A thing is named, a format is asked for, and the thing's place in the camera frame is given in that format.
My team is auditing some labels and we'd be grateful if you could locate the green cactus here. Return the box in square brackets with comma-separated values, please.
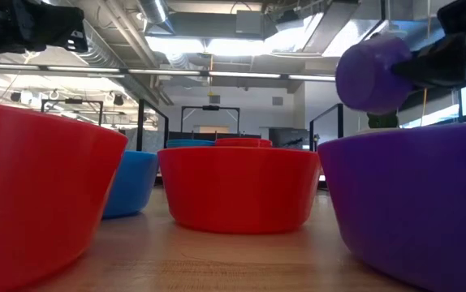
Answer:
[365, 109, 399, 130]

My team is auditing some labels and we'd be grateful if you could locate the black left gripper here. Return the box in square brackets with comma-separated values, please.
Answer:
[0, 0, 89, 72]

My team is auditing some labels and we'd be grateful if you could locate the grey storage cabinet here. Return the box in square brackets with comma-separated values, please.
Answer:
[268, 127, 311, 149]

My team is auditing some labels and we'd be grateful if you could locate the corrugated silver duct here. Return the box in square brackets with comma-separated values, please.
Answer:
[68, 19, 123, 69]

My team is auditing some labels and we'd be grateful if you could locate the grey ceiling box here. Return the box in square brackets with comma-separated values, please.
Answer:
[235, 10, 263, 36]

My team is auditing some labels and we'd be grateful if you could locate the silver round ventilation duct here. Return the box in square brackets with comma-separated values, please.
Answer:
[137, 0, 174, 34]

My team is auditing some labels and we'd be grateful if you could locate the black gantry frame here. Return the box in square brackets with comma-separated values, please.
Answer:
[180, 105, 241, 135]

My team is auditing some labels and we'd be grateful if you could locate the purple mini bowl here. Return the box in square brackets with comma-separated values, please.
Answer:
[317, 120, 466, 292]
[334, 33, 416, 115]

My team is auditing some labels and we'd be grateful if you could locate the yellow hanging cable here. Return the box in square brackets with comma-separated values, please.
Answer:
[421, 87, 429, 127]

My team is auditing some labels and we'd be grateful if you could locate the bright ceiling light panel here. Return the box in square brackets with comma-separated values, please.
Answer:
[145, 35, 311, 57]

